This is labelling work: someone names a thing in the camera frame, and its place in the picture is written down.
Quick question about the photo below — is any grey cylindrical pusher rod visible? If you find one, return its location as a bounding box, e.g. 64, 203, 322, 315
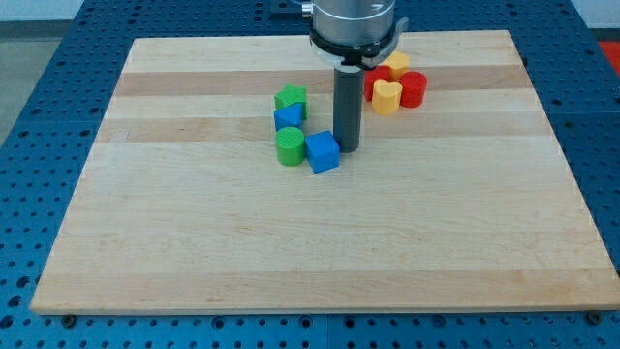
332, 70, 364, 153

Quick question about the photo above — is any green cylinder block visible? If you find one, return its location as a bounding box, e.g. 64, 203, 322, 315
275, 127, 305, 167

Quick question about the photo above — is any blue cube block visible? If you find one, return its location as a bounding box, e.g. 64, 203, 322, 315
305, 131, 340, 174

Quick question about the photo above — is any green star block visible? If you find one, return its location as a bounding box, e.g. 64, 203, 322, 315
274, 84, 307, 120

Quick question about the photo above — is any yellow hexagon block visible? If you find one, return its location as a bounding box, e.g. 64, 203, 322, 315
383, 51, 410, 80

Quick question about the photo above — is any blue triangle block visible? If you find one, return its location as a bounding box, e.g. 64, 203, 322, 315
273, 103, 303, 131

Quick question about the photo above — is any wooden board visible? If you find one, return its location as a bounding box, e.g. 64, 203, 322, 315
31, 30, 619, 315

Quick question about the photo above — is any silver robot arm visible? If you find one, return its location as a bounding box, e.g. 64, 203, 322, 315
301, 0, 395, 47

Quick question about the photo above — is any red block behind rod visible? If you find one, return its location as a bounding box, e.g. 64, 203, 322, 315
363, 65, 391, 102

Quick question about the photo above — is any red cylinder block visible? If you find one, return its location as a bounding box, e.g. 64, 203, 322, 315
400, 71, 428, 108

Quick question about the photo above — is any yellow heart block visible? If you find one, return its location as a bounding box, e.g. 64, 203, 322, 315
371, 79, 403, 115

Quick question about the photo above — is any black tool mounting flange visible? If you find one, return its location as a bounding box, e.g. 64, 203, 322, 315
309, 17, 409, 73

